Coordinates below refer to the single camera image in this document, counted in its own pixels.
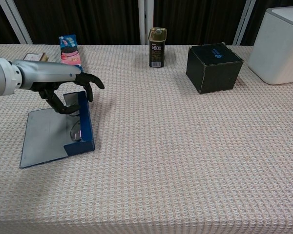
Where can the white square trash bin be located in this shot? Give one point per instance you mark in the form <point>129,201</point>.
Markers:
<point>278,48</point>

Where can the blue pink snack packet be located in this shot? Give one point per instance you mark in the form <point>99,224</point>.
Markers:
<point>69,54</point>

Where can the dark blue box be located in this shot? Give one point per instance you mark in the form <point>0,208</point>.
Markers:
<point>46,136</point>

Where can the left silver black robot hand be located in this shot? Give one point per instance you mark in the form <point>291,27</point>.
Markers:
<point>46,72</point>

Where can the beige woven tablecloth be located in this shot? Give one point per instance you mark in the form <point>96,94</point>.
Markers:
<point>185,158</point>

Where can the thin black frame eyeglasses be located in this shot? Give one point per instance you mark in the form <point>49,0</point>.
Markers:
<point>76,134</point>

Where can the small brown pink box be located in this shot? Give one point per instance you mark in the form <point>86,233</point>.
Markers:
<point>35,56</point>

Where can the black cube cardboard box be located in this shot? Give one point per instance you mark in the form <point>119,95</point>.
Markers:
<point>215,73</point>

